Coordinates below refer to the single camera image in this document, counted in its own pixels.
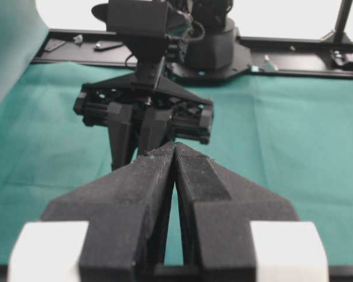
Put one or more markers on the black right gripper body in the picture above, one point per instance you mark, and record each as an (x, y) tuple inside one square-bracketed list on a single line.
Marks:
[(148, 89)]

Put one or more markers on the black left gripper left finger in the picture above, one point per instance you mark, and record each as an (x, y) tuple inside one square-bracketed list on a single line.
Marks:
[(128, 214)]

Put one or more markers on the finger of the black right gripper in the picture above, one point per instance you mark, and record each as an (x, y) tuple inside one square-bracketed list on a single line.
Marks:
[(153, 130), (119, 123)]

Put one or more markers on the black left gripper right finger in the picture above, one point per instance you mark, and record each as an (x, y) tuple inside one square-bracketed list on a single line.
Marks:
[(215, 208)]

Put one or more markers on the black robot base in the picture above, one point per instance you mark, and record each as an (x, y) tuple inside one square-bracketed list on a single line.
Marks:
[(219, 57)]

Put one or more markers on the green cloth mat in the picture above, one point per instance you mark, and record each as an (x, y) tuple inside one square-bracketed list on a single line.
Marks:
[(291, 135)]

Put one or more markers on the black camera box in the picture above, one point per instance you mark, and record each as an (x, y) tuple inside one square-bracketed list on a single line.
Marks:
[(145, 27)]

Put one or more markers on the black table frame rail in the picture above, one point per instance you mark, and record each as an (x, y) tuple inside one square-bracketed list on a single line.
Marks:
[(252, 55)]

